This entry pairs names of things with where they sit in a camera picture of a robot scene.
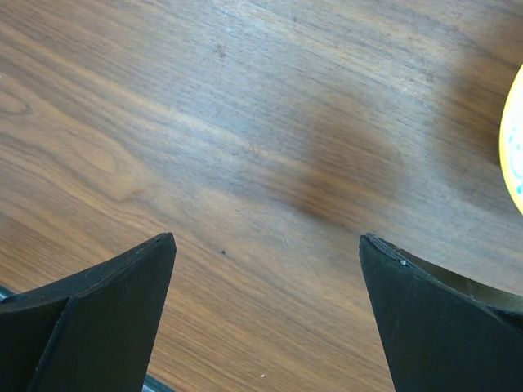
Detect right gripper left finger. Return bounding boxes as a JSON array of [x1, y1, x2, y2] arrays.
[[1, 233, 177, 391]]

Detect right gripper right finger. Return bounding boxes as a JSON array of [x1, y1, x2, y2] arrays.
[[359, 234, 522, 391]]

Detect yellow teal patterned bowl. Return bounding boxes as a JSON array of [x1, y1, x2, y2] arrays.
[[498, 67, 523, 212]]

